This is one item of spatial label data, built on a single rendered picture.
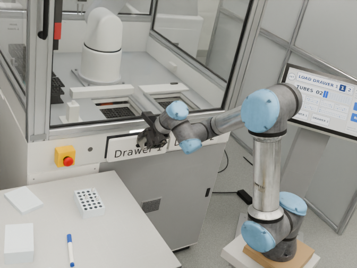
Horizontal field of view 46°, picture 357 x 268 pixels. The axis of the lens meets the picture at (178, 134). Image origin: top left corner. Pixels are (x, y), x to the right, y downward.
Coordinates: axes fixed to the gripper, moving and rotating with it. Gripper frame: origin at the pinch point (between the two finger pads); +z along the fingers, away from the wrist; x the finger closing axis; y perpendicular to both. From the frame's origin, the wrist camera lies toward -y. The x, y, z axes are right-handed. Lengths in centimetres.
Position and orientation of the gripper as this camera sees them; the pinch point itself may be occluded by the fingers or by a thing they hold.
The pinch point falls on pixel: (142, 141)
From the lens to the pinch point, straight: 181.2
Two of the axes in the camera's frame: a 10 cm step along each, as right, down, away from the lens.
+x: 8.4, -1.2, 5.3
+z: -4.5, 4.1, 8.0
